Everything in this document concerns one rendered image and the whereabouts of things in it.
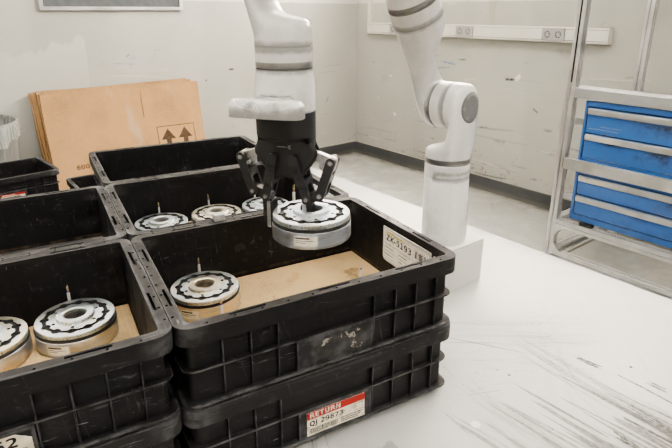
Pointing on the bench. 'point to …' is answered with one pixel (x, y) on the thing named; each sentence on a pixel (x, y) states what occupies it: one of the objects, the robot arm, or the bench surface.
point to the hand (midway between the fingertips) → (289, 215)
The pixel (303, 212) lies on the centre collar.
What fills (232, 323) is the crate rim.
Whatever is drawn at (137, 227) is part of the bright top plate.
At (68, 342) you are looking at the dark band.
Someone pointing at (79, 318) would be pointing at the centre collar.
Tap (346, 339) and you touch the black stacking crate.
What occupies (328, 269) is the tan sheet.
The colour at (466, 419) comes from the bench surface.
